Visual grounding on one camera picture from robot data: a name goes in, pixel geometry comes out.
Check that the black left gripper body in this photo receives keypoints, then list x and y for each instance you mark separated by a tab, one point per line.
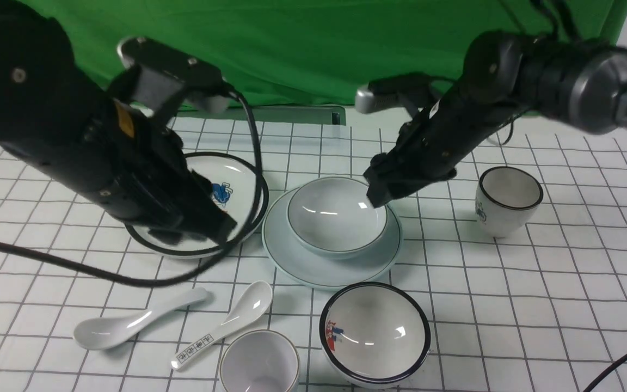
136	171

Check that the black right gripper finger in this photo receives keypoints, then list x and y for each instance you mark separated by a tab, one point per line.
381	194

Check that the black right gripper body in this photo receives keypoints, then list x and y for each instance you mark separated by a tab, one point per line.
428	151

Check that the pale green-rimmed bowl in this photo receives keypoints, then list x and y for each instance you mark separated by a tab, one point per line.
332	216

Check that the plain white ceramic spoon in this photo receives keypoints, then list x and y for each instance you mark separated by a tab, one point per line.
103	333

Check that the pale gold-rimmed cup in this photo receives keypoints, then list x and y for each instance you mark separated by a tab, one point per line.
261	360

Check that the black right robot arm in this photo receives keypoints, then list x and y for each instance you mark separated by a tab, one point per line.
505	75

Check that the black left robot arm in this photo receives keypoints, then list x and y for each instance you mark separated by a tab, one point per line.
43	92

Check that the plain pale green plate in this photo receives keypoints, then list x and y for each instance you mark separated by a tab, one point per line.
315	271

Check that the black-rimmed white cup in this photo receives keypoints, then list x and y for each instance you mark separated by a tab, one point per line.
506	199

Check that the black-rimmed cartoon plate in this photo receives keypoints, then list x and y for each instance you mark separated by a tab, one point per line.
233	183

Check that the black-rimmed cartoon bowl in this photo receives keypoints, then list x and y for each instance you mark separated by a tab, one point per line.
374	335

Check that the white spoon with characters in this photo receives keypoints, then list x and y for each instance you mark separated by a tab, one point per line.
254	302

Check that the green backdrop cloth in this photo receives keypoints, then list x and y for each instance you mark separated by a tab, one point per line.
294	52

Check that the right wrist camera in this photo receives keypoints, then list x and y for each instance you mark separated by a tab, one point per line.
411	91

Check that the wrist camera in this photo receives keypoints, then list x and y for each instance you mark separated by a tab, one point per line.
411	91
163	78

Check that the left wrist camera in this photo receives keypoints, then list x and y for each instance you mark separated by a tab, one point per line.
163	78

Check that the grey metal base plate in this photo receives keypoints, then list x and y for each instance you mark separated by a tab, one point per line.
327	115

